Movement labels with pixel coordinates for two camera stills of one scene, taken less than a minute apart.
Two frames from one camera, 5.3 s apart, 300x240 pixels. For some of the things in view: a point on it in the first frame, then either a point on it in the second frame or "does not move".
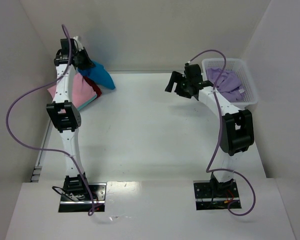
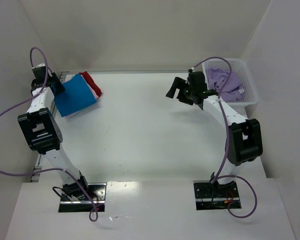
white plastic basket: x=236 y=85 does not move
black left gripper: x=84 y=62 to x=56 y=86
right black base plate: x=211 y=195 does not move
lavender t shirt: x=230 y=84 does not move
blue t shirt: x=99 y=75 to x=76 y=96
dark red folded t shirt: x=95 y=87 does not move
